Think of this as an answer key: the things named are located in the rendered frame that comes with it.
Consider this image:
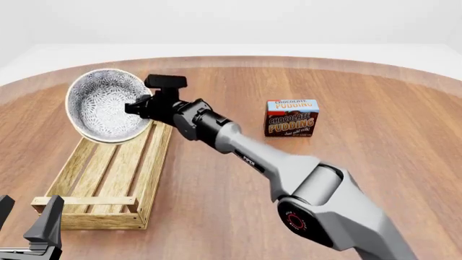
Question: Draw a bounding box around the patterned grey white bowl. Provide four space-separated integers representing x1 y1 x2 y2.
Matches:
66 68 154 141
64 80 153 144

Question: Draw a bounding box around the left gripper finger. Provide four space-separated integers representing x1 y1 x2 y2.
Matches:
0 194 17 232
22 194 66 249

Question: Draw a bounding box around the wooden slat tray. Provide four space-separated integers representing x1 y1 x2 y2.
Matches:
30 119 174 231

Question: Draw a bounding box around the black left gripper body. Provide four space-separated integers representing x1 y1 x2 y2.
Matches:
0 242 64 260

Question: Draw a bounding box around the chocolate pudding box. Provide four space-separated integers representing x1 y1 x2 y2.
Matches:
263 98 321 138

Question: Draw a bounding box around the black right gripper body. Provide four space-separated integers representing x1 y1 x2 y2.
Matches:
142 91 181 128

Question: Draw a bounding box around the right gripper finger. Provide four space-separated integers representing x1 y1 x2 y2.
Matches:
124 95 153 119

